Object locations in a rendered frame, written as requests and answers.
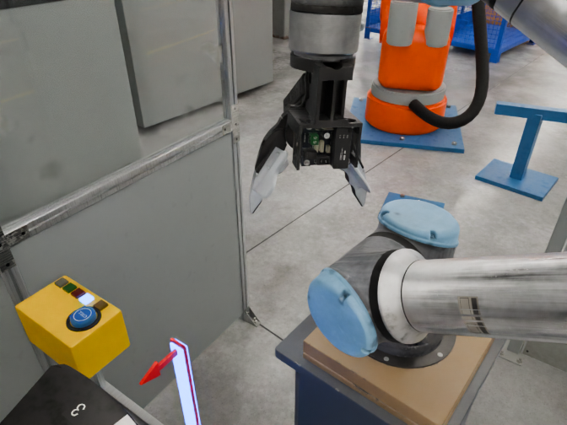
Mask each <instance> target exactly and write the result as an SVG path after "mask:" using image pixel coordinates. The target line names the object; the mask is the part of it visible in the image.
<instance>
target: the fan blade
mask: <svg viewBox="0 0 567 425"><path fill-rule="evenodd" d="M80 396H82V397H83V398H84V399H85V400H86V401H88V402H89V403H90V404H91V405H92V406H94V408H93V409H91V410H90V411H89V412H88V413H87V414H86V415H84V416H83V417H82V418H81V419H80V420H78V421H77V422H76V423H75V424H74V425H114V424H116V423H117V422H119V421H120V420H121V419H122V418H124V417H125V416H126V415H128V416H129V417H130V418H131V419H132V420H133V421H134V419H133V418H132V417H131V416H130V415H129V414H128V412H127V411H126V410H125V409H124V408H123V407H122V406H121V405H120V404H119V403H118V402H117V401H116V400H115V399H114V398H113V397H112V396H111V395H109V394H108V393H107V392H106V391H105V390H103V389H102V388H101V387H100V386H98V385H97V384H96V383H95V382H94V381H92V380H91V379H89V378H88V377H86V376H85V375H83V374H81V373H80V372H79V371H77V370H76V369H73V368H72V367H70V366H68V365H66V364H57V365H51V366H50V368H49V369H48V370H47V371H46V372H45V373H44V374H43V375H42V376H41V377H40V379H39V380H38V381H37V382H36V383H35V384H34V386H33V387H32V388H31V389H30V390H29V391H28V393H27V394H26V395H25V396H24V397H23V398H22V399H21V401H20V402H19V403H18V404H17V405H16V406H15V407H14V409H13V410H12V411H11V412H10V413H9V414H8V415H7V416H6V417H5V418H4V419H3V420H2V421H1V422H0V425H73V424H72V423H71V422H69V421H68V420H67V419H66V418H65V417H64V416H63V415H62V413H64V412H65V411H66V410H67V409H68V408H69V407H70V406H71V405H72V404H73V403H74V402H75V401H76V400H77V399H78V398H79V397H80ZM134 422H135V421H134ZM135 424H136V425H138V424H137V423H136V422H135Z"/></svg>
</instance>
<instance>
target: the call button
mask: <svg viewBox="0 0 567 425"><path fill-rule="evenodd" d="M69 317H70V322H71V324H72V326H73V327H76V328H83V327H86V326H88V325H91V324H92V323H93V322H95V320H96V317H97V316H96V313H95V310H94V309H93V308H91V307H86V306H83V307H82V308H79V309H76V310H75V311H74V312H72V314H71V315H69Z"/></svg>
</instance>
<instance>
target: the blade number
mask: <svg viewBox="0 0 567 425"><path fill-rule="evenodd" d="M93 408H94V406H92V405H91V404H90V403H89V402H88V401H86V400H85V399H84V398H83V397H82V396H80V397H79V398H78V399H77V400H76V401H75V402H74V403H73V404H72V405H71V406H70V407H69V408H68V409H67V410H66V411H65V412H64V413H62V415H63V416H64V417H65V418H66V419H67V420H68V421H69V422H71V423H72V424H73V425H74V424H75V423H76V422H77V421H78V420H80V419H81V418H82V417H83V416H84V415H86V414H87V413H88V412H89V411H90V410H91V409H93Z"/></svg>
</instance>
